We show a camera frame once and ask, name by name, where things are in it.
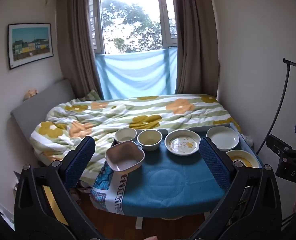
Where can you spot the pink square bowl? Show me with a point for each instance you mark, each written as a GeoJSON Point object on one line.
{"type": "Point", "coordinates": [124, 158]}

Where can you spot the white round bowl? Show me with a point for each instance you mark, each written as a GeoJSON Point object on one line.
{"type": "Point", "coordinates": [125, 136]}

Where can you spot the small plush toy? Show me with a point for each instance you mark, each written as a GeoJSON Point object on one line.
{"type": "Point", "coordinates": [30, 93]}

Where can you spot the window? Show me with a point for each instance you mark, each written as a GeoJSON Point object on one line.
{"type": "Point", "coordinates": [130, 17]}

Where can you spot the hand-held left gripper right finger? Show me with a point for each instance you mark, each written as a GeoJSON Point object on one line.
{"type": "Point", "coordinates": [214, 162]}

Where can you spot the plain white plate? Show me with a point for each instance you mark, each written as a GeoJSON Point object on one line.
{"type": "Point", "coordinates": [223, 137]}

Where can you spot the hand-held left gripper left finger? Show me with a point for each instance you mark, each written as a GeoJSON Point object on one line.
{"type": "Point", "coordinates": [80, 160]}

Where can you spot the cream round bowl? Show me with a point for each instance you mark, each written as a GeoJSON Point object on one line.
{"type": "Point", "coordinates": [150, 140]}

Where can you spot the yellow box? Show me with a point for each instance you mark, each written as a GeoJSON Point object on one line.
{"type": "Point", "coordinates": [53, 202]}

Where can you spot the light blue window cloth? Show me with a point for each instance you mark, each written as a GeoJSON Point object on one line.
{"type": "Point", "coordinates": [137, 75]}

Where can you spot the yellow rimmed plate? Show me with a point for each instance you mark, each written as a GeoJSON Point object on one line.
{"type": "Point", "coordinates": [243, 156]}

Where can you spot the floral striped blanket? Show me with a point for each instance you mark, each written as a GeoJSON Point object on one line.
{"type": "Point", "coordinates": [137, 111]}

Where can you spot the green striped pillow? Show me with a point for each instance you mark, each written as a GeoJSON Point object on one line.
{"type": "Point", "coordinates": [92, 96]}

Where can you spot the duck print plate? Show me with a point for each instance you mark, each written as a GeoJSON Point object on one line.
{"type": "Point", "coordinates": [183, 143]}

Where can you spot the grey headboard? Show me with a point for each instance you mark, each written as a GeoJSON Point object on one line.
{"type": "Point", "coordinates": [37, 105]}

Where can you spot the framed houses picture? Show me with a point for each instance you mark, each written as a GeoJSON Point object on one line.
{"type": "Point", "coordinates": [30, 43]}

